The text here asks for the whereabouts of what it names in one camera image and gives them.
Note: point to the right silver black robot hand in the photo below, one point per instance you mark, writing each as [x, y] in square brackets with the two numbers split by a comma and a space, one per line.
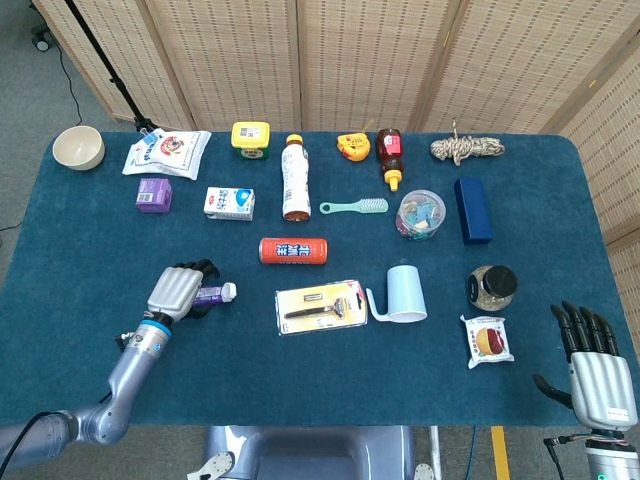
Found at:
[602, 390]

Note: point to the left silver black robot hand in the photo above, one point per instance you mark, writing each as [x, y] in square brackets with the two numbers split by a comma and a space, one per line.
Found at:
[172, 292]

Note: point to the purple toothpaste tube white cap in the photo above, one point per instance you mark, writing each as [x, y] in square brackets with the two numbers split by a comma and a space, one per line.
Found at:
[217, 294]

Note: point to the razor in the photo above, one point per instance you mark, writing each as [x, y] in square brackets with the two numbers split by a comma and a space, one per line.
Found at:
[320, 307]

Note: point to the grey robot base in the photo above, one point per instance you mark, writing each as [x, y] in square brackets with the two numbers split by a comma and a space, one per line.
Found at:
[310, 452]

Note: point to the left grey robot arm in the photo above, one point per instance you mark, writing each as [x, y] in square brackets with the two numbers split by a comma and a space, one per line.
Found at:
[125, 375]

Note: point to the blue tablecloth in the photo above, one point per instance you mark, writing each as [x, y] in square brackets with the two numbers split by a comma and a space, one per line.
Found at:
[100, 225]

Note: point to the small purple carton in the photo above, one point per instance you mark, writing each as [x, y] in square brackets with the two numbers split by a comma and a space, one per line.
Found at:
[154, 195]

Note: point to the white blue milk carton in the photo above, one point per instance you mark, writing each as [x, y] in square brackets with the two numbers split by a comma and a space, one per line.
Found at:
[229, 204]

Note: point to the white snack packet fruit picture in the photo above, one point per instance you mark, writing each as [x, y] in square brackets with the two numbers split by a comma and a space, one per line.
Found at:
[487, 342]

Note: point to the orange soda can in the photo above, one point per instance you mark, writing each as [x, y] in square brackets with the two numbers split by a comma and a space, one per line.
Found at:
[292, 251]

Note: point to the white snack bag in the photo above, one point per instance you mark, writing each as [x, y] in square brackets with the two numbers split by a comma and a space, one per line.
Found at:
[167, 152]

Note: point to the glass jar black lid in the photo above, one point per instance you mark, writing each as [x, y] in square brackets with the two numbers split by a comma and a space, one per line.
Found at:
[492, 287]

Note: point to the tea bottle yellow cap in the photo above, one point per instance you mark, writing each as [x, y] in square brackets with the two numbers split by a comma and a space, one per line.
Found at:
[295, 175]

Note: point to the beige bowl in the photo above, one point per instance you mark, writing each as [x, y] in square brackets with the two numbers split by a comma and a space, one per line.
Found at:
[79, 148]

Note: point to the green jar yellow lid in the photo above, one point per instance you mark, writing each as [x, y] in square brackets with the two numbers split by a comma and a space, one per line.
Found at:
[250, 137]

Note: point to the white pole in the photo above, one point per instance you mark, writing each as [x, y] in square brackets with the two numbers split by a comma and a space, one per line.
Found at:
[435, 450]

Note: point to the mint green brush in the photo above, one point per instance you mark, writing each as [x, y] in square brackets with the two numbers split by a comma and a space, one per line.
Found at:
[370, 205]

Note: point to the light blue plastic mug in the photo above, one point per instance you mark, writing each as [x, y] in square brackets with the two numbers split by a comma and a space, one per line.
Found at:
[405, 290]

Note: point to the dark blue rectangular box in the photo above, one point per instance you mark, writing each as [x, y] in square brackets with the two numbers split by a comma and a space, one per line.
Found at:
[473, 210]

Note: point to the black tripod stand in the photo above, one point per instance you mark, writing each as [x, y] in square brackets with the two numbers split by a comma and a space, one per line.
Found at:
[111, 75]

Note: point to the yellow tape measure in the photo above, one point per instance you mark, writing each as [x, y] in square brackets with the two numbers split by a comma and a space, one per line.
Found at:
[354, 146]

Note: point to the clear jar of binder clips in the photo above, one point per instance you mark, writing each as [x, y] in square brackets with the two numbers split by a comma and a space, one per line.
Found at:
[420, 215]

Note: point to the honey bottle yellow nozzle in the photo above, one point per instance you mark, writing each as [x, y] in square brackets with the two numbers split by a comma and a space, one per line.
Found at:
[390, 150]

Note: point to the black caster wheel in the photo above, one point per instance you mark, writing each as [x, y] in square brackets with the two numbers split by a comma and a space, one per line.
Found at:
[42, 42]

